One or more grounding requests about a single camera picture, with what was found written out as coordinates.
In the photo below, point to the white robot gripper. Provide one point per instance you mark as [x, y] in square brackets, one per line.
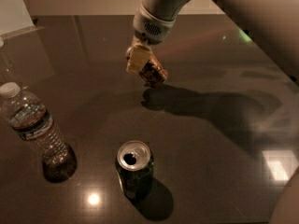
[151, 28]

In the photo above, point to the orange soda can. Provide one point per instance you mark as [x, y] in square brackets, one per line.
[153, 73]

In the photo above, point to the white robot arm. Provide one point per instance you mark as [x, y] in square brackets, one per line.
[225, 125]

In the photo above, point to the green soda can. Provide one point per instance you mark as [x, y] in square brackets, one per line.
[134, 164]

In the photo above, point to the clear plastic water bottle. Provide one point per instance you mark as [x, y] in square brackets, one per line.
[34, 124]

